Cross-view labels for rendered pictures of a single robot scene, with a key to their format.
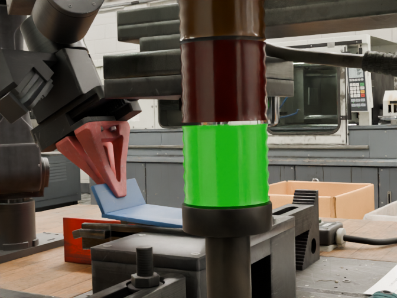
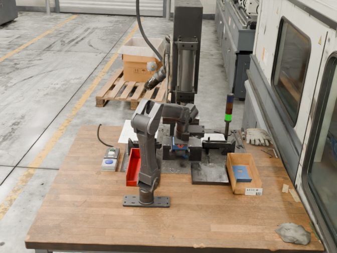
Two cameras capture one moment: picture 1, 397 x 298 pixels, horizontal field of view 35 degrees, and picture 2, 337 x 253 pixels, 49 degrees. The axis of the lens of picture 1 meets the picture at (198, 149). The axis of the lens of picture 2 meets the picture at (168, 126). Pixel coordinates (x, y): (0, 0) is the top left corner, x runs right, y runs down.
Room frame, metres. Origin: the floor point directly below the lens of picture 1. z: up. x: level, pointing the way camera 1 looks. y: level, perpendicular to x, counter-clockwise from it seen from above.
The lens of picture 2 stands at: (1.46, 1.43, 1.90)
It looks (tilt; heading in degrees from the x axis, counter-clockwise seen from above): 26 degrees down; 241
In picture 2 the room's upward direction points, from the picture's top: 2 degrees clockwise
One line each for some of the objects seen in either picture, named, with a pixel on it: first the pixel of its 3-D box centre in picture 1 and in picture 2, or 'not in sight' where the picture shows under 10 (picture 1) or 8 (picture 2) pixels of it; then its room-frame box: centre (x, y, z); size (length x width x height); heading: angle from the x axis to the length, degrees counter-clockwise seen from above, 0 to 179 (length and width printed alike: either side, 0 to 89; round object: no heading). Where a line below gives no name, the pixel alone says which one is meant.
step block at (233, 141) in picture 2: not in sight; (228, 146); (0.34, 0.09, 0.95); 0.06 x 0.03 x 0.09; 151
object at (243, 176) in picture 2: not in sight; (241, 171); (0.41, 0.29, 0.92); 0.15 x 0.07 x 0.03; 62
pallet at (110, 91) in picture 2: not in sight; (142, 88); (-0.62, -3.02, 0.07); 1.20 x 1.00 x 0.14; 54
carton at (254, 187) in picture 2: not in sight; (243, 173); (0.42, 0.31, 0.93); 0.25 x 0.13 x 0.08; 61
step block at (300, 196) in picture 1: (299, 227); (134, 146); (0.79, -0.12, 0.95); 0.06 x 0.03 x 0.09; 151
